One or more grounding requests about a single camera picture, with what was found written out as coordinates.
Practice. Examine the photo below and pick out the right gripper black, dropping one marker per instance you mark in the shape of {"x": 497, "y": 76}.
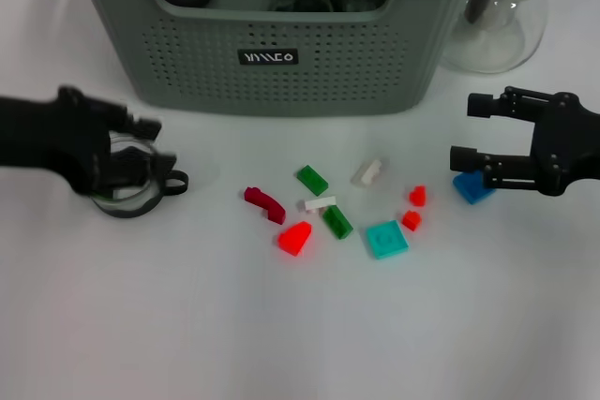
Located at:
{"x": 572, "y": 147}

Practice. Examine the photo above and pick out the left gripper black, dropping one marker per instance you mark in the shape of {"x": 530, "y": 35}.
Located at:
{"x": 51, "y": 137}

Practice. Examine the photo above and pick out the dark red curved toy brick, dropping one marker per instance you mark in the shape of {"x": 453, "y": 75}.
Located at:
{"x": 269, "y": 205}

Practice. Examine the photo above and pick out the white thin bar toy brick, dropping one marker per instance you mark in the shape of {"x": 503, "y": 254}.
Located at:
{"x": 319, "y": 203}

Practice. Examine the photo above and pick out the bright red sloped toy brick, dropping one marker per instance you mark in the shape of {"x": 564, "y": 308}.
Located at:
{"x": 295, "y": 238}

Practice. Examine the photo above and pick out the grey-green perforated storage bin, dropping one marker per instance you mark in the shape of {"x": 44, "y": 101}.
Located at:
{"x": 300, "y": 91}

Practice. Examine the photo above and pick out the blue square plate brick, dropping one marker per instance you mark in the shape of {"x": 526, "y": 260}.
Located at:
{"x": 469, "y": 191}

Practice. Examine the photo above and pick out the small red toy brick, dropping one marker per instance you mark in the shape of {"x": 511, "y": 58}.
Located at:
{"x": 411, "y": 221}
{"x": 416, "y": 196}

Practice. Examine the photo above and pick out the glass carafe with black lid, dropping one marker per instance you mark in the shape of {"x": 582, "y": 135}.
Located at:
{"x": 497, "y": 44}

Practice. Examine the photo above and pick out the white chunky toy brick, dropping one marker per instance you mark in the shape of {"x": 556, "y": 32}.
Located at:
{"x": 368, "y": 173}

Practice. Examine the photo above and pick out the teal square plate brick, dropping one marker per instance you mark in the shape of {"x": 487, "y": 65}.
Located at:
{"x": 386, "y": 240}

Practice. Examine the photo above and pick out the green rectangular toy brick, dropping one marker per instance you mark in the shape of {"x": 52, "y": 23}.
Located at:
{"x": 337, "y": 222}
{"x": 312, "y": 180}

